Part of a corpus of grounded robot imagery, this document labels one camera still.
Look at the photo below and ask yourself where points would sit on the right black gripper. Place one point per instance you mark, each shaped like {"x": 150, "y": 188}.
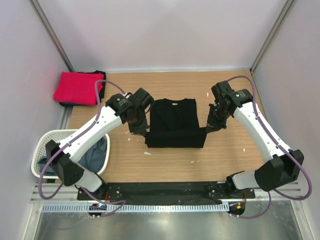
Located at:
{"x": 213, "y": 125}

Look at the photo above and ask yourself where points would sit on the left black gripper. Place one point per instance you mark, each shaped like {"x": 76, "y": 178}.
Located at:
{"x": 141, "y": 129}

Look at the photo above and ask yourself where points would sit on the black t shirt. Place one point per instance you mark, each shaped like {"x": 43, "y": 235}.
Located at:
{"x": 175, "y": 124}
{"x": 102, "y": 85}

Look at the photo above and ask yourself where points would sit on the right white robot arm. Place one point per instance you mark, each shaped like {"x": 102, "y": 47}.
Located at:
{"x": 278, "y": 168}

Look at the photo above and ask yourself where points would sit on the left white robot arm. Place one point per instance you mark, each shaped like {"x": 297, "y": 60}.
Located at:
{"x": 64, "y": 156}

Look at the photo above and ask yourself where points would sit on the folded black t shirt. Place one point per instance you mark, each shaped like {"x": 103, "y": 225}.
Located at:
{"x": 102, "y": 85}

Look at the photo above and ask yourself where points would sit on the folded red t shirt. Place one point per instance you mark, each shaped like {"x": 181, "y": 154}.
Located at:
{"x": 78, "y": 87}

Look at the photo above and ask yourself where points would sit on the white laundry basket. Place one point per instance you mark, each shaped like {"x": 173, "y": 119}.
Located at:
{"x": 58, "y": 135}

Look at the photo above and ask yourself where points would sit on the grey blue t shirt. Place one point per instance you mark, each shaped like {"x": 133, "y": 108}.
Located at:
{"x": 93, "y": 159}

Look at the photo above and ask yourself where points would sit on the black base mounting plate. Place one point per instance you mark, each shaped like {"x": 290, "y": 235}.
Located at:
{"x": 193, "y": 193}

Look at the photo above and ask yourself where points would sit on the right aluminium corner post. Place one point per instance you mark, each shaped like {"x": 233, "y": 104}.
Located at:
{"x": 280, "y": 19}

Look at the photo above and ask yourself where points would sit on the aluminium corner post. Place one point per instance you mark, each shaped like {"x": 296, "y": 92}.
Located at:
{"x": 51, "y": 33}
{"x": 280, "y": 19}

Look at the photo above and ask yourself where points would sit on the slotted grey cable duct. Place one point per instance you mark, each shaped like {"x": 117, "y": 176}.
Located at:
{"x": 90, "y": 207}

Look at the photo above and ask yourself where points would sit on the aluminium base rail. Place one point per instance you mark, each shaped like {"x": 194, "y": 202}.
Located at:
{"x": 69, "y": 193}

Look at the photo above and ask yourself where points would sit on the left aluminium corner post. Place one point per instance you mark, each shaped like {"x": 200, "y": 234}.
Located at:
{"x": 51, "y": 33}

